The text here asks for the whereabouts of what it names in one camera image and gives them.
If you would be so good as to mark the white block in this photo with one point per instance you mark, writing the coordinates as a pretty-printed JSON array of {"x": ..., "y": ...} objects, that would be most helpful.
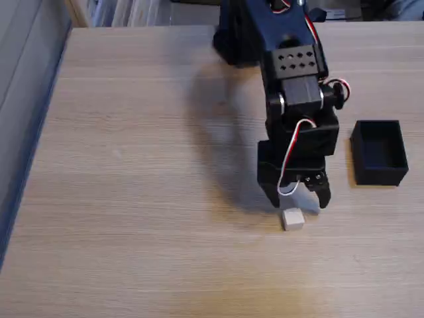
[{"x": 293, "y": 219}]

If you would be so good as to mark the black open box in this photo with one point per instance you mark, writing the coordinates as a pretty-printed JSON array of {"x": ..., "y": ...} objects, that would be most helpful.
[{"x": 379, "y": 174}]

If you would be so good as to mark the dark blue pouch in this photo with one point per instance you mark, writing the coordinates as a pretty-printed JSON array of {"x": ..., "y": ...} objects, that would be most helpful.
[{"x": 319, "y": 15}]

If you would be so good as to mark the pale hanging curtain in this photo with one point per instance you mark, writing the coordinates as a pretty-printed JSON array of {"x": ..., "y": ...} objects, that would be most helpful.
[{"x": 132, "y": 13}]

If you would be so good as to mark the light wooden board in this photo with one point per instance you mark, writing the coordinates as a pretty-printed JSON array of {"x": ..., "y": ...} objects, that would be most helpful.
[{"x": 77, "y": 13}]

